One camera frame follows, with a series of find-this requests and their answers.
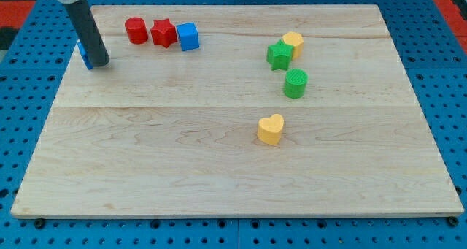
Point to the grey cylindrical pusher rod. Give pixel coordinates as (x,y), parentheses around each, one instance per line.
(88,33)

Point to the blue triangle block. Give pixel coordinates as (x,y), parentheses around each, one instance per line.
(84,55)

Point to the red cylinder block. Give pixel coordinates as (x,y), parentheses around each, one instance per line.
(136,30)

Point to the blue pegboard base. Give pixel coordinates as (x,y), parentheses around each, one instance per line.
(433,56)

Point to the red star block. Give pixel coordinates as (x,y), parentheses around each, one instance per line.
(163,33)

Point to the blue cube block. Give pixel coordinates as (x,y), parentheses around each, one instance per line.
(188,36)

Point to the wooden board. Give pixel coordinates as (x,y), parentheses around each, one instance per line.
(166,133)

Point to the green star block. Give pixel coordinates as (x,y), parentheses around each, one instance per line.
(279,55)

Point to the yellow heart block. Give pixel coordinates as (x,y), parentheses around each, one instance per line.
(270,129)

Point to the yellow hexagon block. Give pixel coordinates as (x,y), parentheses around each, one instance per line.
(296,40)

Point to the green cylinder block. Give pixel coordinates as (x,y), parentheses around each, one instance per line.
(295,83)

